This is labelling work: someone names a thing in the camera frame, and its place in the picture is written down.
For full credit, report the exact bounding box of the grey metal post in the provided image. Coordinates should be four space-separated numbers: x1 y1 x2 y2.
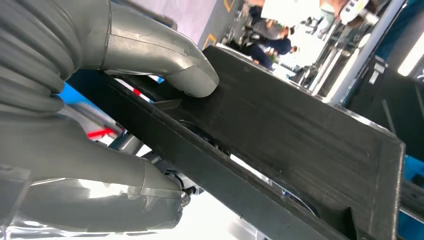
308 0 409 105

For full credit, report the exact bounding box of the person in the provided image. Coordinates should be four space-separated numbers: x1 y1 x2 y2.
246 35 299 71
250 16 292 41

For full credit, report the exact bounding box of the red barrier belt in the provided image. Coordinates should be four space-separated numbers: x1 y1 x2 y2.
86 86 144 141

